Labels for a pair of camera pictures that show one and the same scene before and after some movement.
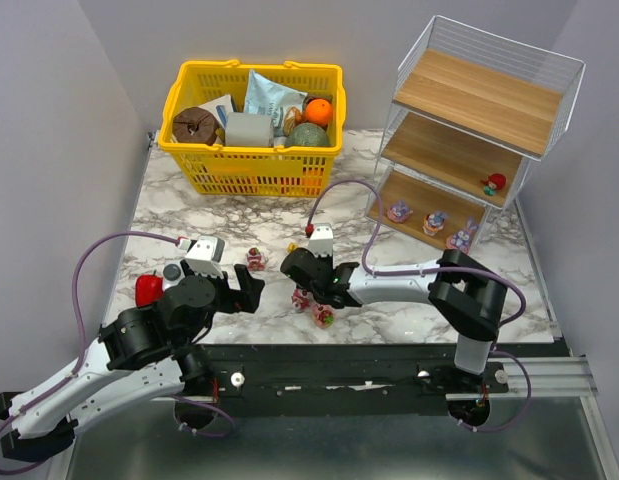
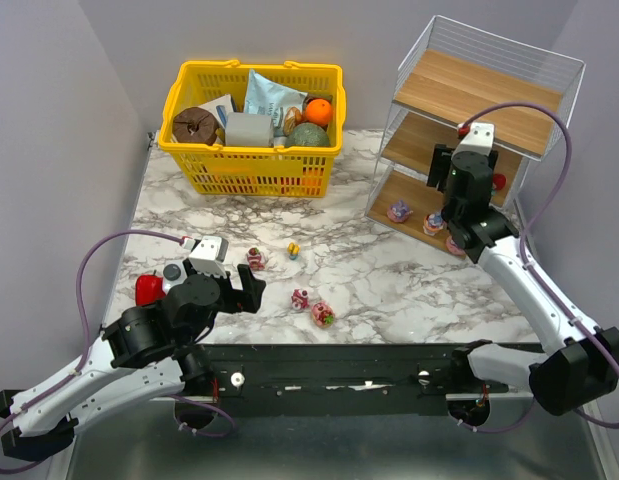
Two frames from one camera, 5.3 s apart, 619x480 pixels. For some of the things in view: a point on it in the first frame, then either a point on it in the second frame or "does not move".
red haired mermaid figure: (495, 182) does not move
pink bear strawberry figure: (300, 299) does not move
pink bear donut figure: (323, 315) does not move
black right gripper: (299, 270) → (437, 167)
